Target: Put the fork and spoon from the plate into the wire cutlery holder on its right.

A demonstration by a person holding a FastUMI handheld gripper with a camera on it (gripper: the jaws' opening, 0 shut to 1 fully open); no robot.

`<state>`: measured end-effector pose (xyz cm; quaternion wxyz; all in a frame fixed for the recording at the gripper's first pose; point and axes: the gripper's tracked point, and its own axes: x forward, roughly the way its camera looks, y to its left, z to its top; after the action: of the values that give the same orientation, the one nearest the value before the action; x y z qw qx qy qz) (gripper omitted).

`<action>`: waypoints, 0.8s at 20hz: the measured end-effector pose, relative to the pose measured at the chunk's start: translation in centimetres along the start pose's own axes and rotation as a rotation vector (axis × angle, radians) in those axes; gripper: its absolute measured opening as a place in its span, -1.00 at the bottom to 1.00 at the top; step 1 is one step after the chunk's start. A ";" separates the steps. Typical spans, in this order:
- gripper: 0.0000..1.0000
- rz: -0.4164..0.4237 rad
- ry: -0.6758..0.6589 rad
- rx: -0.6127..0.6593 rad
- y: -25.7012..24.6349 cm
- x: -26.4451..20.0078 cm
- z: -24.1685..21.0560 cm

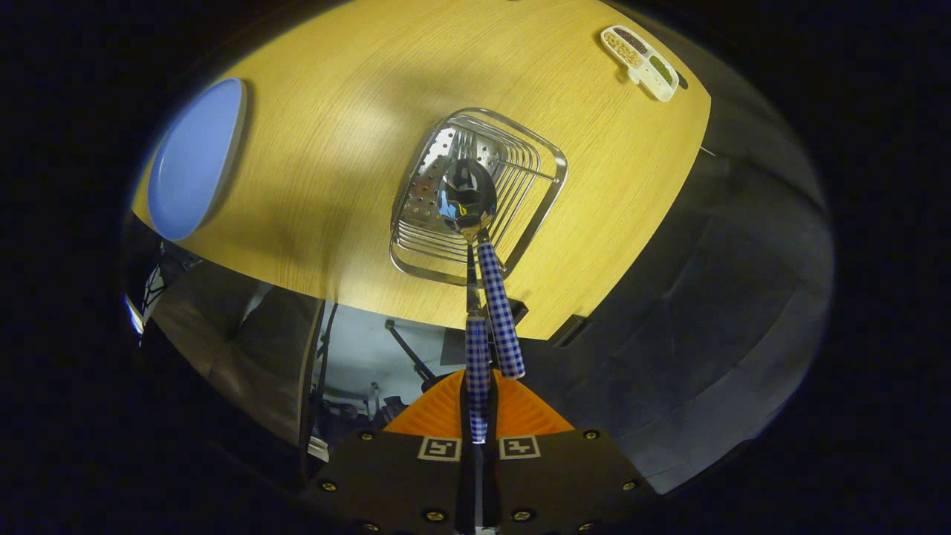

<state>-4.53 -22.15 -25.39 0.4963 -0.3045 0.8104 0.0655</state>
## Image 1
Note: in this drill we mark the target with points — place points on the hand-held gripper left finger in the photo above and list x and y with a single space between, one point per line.
394 483

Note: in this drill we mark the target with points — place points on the white divided grain dish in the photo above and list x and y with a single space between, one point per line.
640 63

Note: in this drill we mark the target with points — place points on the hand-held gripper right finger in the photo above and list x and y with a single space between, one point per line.
557 483

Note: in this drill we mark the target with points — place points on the blue round plate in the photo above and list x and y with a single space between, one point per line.
193 163

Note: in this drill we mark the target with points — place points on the person's trouser leg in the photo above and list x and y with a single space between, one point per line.
245 357

